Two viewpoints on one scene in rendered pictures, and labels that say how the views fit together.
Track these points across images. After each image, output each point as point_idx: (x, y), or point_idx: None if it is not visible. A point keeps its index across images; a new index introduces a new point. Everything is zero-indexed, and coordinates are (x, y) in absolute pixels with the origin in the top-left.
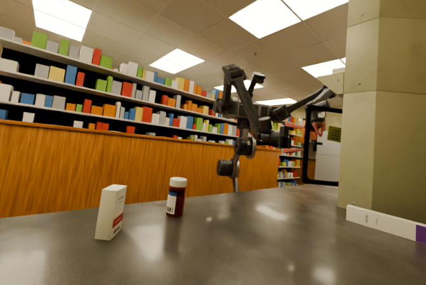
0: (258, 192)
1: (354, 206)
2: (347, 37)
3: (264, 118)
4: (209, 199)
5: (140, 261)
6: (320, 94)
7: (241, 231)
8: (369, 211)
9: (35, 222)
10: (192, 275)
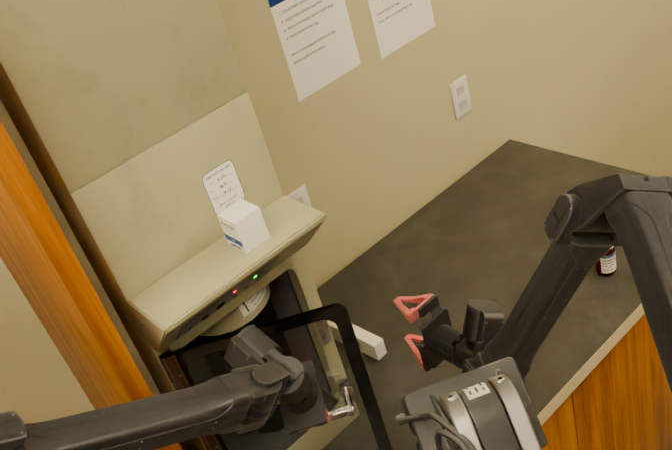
0: None
1: (371, 340)
2: (256, 117)
3: (483, 306)
4: (590, 327)
5: None
6: (132, 418)
7: (527, 271)
8: (363, 329)
9: None
10: None
